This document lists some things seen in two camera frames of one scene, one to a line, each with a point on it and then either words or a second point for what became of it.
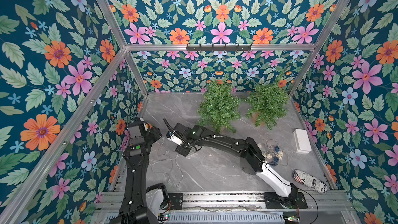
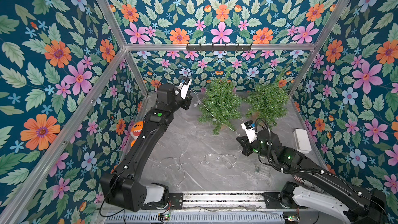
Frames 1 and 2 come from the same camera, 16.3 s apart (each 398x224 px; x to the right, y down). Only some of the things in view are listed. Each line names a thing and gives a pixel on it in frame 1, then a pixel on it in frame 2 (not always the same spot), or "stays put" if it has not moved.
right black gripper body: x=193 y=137 → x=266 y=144
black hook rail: x=245 y=48 stays put
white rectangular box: x=302 y=143 stays put
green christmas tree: x=221 y=109 stays put
